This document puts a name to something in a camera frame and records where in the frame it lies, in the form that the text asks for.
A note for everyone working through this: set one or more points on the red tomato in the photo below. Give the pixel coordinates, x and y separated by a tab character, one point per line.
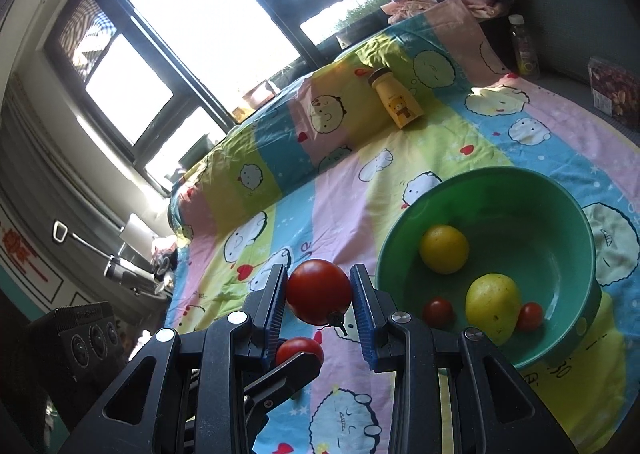
299	349
318	291
438	311
530	317

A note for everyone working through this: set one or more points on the large yellow-green citrus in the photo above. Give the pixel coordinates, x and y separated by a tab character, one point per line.
492	306

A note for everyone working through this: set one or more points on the printed snack box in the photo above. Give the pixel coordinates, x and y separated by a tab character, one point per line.
615	91

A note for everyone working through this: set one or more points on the clear plastic bottle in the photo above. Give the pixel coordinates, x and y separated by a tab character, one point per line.
523	49

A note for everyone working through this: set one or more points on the yellow cartoon bottle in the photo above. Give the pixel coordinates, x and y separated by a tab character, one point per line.
397	101

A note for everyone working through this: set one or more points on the green bowl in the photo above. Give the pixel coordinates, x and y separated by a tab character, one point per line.
525	204

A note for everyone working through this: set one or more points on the round yellow citrus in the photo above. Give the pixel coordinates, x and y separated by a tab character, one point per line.
444	250

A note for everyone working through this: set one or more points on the pile of dark clothes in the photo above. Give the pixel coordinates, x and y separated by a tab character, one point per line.
164	259

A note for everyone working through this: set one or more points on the cartoon printed striped bed sheet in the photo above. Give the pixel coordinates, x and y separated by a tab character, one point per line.
350	194

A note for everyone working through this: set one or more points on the white lampshade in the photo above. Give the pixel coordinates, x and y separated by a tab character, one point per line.
137	236

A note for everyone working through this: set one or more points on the framed red figure picture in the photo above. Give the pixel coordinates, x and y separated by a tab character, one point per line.
25	264

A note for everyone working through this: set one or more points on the window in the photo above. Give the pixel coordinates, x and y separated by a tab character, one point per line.
200	24

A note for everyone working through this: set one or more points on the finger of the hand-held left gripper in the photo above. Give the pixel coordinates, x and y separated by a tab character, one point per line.
285	381

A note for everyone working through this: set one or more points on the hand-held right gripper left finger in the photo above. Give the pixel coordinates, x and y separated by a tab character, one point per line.
274	329

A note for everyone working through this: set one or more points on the window planter with grass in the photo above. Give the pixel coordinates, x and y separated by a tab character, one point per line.
367	14

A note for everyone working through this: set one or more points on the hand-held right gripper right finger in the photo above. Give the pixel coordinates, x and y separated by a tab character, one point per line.
364	329

